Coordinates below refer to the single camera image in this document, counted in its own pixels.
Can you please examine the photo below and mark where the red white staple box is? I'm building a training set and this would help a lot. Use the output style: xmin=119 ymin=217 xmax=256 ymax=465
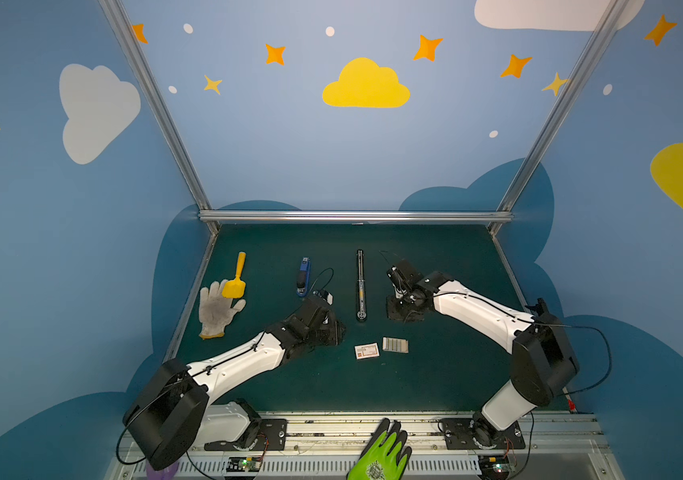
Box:
xmin=355 ymin=343 xmax=381 ymax=360

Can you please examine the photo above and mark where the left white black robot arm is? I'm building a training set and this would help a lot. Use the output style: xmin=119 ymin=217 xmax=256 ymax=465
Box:
xmin=122 ymin=303 xmax=347 ymax=471

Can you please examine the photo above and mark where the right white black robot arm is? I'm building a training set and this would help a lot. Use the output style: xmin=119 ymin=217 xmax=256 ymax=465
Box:
xmin=387 ymin=266 xmax=581 ymax=445

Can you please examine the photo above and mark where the yellow plastic scoop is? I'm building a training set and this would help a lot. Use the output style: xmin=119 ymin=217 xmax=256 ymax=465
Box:
xmin=221 ymin=251 xmax=246 ymax=299

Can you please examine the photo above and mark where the white fabric glove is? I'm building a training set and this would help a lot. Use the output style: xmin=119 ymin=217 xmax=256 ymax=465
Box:
xmin=198 ymin=280 xmax=246 ymax=340

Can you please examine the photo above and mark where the green black work glove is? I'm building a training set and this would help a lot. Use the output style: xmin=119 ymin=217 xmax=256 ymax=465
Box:
xmin=347 ymin=418 xmax=413 ymax=480

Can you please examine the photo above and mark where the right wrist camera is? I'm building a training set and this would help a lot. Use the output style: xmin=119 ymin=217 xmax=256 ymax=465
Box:
xmin=387 ymin=260 xmax=423 ymax=297

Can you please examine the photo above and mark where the aluminium frame crossbar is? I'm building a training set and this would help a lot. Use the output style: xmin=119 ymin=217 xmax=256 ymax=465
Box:
xmin=198 ymin=210 xmax=513 ymax=225

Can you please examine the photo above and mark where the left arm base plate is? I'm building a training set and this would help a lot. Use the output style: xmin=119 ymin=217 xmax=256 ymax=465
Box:
xmin=203 ymin=419 xmax=287 ymax=452

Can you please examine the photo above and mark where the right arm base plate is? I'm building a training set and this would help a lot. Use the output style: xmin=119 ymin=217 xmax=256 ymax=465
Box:
xmin=437 ymin=418 xmax=527 ymax=450

